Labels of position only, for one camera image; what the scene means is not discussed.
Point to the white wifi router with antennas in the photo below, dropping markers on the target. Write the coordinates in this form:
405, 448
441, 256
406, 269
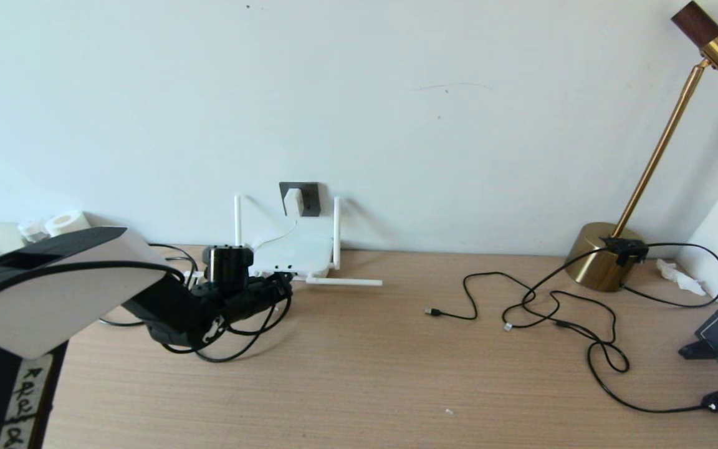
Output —
300, 249

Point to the grey wall power socket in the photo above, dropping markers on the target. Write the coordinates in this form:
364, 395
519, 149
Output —
312, 199

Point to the white toilet paper roll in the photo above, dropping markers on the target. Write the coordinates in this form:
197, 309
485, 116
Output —
66, 222

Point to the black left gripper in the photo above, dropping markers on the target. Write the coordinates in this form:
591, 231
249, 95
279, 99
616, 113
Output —
248, 302

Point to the white power adapter block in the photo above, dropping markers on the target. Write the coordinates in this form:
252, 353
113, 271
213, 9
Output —
293, 202

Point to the crumpled white tissue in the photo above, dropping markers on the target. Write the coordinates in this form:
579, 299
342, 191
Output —
679, 276

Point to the brass desk lamp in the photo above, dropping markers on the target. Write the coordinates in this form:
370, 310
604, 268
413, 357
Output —
605, 260

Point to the small clear plastic jar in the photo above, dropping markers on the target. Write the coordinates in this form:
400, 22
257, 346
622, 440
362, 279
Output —
33, 229

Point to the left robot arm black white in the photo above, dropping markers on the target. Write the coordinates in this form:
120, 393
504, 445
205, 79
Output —
53, 290

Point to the black plastic clip stand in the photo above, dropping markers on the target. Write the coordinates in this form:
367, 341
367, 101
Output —
697, 349

